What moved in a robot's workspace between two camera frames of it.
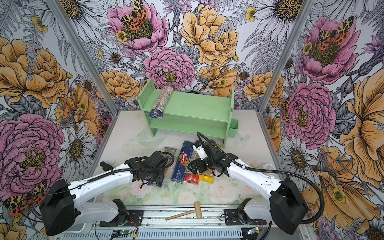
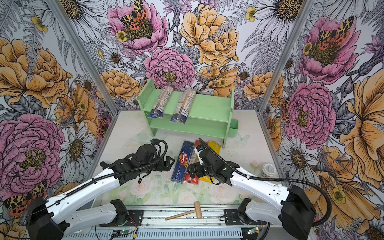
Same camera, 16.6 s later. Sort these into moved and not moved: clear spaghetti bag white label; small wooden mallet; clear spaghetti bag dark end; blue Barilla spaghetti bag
Moved: clear spaghetti bag white label
Not moved: clear spaghetti bag dark end; blue Barilla spaghetti bag; small wooden mallet
